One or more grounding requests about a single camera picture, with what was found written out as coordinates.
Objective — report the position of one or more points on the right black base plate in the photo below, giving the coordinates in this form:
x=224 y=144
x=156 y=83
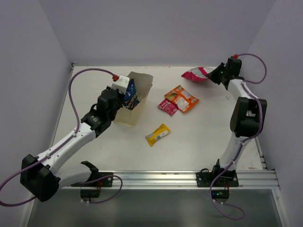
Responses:
x=206 y=179

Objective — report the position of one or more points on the brown paper bag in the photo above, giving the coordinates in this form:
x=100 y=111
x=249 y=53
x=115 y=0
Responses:
x=143 y=83

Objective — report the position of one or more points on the orange snack packet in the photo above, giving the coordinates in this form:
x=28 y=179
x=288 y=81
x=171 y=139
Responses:
x=182 y=99

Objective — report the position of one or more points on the yellow snack packet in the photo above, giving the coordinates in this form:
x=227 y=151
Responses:
x=159 y=133

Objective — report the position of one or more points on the small red snack packet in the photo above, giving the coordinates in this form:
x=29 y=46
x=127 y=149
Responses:
x=168 y=107

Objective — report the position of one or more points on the aluminium rail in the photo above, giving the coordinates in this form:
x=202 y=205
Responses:
x=169 y=180

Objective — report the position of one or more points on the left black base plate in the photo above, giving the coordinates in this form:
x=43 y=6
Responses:
x=94 y=175

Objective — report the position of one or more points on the blue snack packet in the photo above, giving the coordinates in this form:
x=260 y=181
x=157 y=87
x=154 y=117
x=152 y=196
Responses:
x=131 y=99

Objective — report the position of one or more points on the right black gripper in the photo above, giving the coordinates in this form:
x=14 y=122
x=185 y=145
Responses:
x=212 y=75

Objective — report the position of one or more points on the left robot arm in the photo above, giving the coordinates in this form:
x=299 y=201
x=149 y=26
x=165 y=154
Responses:
x=42 y=175

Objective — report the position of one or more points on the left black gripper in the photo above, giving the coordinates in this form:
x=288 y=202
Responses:
x=120 y=95

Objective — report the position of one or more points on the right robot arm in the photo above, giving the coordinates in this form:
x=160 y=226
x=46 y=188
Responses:
x=247 y=119

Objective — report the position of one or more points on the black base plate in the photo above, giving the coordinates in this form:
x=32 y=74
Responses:
x=94 y=175
x=206 y=179

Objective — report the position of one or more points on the magenta large snack packet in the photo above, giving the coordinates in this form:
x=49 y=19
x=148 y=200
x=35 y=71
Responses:
x=197 y=74

